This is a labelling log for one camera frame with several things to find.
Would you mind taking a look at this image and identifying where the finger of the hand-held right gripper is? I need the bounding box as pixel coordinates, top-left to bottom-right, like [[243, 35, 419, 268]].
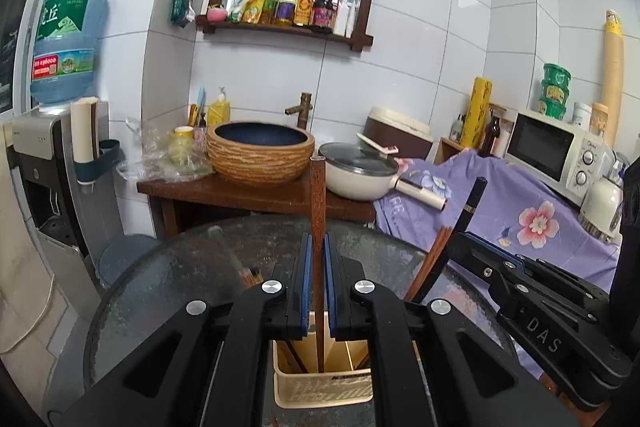
[[449, 231, 602, 324], [504, 252, 614, 309]]

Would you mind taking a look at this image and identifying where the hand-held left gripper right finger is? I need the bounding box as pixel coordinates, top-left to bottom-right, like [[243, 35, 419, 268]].
[[322, 232, 581, 427]]

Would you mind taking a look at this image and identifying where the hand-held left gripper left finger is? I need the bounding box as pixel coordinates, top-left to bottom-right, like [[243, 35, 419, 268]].
[[60, 232, 315, 427]]

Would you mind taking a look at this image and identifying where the red brown chopstick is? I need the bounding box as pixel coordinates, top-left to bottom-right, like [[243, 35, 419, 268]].
[[404, 227, 451, 303]]

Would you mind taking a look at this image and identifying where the black chopstick with gold band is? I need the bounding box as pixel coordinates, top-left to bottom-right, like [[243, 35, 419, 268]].
[[417, 177, 488, 303]]

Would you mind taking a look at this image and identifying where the long brown wooden chopstick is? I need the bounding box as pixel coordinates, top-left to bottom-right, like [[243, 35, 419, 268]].
[[276, 341, 301, 373], [309, 156, 328, 373]]

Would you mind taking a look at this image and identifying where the dark brown chopstick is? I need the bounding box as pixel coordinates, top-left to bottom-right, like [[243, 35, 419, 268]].
[[352, 342, 373, 370]]

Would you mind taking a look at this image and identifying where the beige plastic utensil holder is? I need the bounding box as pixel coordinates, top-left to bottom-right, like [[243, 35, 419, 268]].
[[272, 311, 376, 409]]

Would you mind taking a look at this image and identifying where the purple floral cloth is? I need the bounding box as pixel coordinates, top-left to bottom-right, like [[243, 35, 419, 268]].
[[374, 147, 623, 383]]

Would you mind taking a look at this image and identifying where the white electric kettle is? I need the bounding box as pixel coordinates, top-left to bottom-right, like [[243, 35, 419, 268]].
[[579, 177, 625, 244]]

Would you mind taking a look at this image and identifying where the small wooden box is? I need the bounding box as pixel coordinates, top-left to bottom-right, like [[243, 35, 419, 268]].
[[432, 137, 468, 165]]

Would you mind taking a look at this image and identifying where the white frying pan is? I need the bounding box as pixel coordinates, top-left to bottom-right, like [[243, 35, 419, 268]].
[[317, 142, 448, 212]]

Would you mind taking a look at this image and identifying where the wooden vanity counter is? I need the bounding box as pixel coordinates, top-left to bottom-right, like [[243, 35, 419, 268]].
[[136, 174, 377, 240]]

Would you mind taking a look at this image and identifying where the brown glass bottle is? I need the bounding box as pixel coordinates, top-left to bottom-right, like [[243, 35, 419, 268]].
[[479, 109, 502, 158]]

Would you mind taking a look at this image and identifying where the clear spray bottle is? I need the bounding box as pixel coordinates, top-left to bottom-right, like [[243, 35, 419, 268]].
[[609, 152, 628, 188]]

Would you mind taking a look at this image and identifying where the white microwave oven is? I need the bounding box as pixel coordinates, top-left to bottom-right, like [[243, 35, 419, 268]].
[[504, 108, 613, 200]]

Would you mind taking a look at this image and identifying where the glass pan lid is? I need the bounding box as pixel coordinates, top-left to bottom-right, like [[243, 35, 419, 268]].
[[318, 142, 400, 175]]

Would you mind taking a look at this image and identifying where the yellow roll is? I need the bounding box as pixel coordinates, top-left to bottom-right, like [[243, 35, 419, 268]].
[[459, 77, 493, 150]]

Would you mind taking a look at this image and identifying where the woven pattern wash basin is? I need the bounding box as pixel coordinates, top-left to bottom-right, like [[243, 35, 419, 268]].
[[206, 121, 317, 186]]

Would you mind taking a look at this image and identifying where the brown white rice cooker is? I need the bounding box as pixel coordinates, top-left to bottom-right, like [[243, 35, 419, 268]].
[[362, 106, 433, 160]]

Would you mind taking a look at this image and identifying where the orange lidded container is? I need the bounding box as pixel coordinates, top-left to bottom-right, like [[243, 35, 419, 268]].
[[590, 102, 610, 140]]

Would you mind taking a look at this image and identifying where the white jar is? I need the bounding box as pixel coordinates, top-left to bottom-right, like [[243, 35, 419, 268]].
[[571, 102, 593, 130]]

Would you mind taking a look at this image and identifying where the green tub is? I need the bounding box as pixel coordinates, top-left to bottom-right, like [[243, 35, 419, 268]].
[[537, 97, 568, 120], [542, 63, 573, 88], [540, 79, 571, 105]]

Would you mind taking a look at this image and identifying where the bronze faucet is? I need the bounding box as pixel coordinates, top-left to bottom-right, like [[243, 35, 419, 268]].
[[285, 93, 313, 128]]

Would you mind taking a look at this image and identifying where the blue grey round stool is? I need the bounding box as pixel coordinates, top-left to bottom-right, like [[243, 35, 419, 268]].
[[97, 233, 161, 290]]

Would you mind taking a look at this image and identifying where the small brown pump bottle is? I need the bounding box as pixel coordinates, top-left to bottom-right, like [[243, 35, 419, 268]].
[[195, 112, 209, 152]]

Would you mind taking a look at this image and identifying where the yellow cup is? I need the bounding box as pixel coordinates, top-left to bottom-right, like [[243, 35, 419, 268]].
[[172, 126, 196, 158]]

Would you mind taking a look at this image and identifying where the clear plastic bag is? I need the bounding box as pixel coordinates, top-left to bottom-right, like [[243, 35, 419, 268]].
[[117, 117, 216, 182]]

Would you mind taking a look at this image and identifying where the yellow soap dispenser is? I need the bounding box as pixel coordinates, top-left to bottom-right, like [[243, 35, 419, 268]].
[[207, 87, 232, 126]]

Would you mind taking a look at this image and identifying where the tall beige roll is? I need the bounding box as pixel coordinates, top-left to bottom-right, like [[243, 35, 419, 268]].
[[600, 9, 626, 148]]

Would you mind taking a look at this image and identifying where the green cup holder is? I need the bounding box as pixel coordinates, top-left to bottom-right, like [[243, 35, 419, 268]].
[[74, 139, 122, 185]]

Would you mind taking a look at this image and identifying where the white squeeze bottle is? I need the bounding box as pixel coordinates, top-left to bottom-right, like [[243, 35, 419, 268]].
[[334, 0, 358, 38]]

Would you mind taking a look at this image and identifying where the beige paper cup stack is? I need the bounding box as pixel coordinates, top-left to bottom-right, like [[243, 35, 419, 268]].
[[70, 97, 100, 160]]

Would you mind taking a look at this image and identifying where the grey water dispenser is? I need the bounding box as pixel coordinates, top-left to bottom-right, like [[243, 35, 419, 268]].
[[10, 109, 108, 303]]

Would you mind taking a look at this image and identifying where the dark soy sauce bottle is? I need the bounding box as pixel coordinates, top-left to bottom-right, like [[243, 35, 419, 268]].
[[311, 0, 340, 34]]

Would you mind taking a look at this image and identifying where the yellow label bottle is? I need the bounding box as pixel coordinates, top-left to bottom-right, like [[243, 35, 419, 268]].
[[294, 0, 316, 28]]

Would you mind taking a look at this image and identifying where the purple label bottle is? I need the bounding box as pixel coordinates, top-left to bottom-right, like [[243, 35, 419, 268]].
[[276, 0, 300, 28]]

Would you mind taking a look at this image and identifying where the yellow snack packet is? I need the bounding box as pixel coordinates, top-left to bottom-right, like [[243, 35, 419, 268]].
[[240, 0, 266, 25]]

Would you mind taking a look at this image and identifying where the blue water jug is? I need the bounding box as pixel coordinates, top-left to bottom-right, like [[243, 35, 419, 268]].
[[30, 0, 110, 112]]

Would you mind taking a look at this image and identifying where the window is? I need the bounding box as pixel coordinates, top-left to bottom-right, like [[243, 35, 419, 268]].
[[0, 0, 66, 118]]

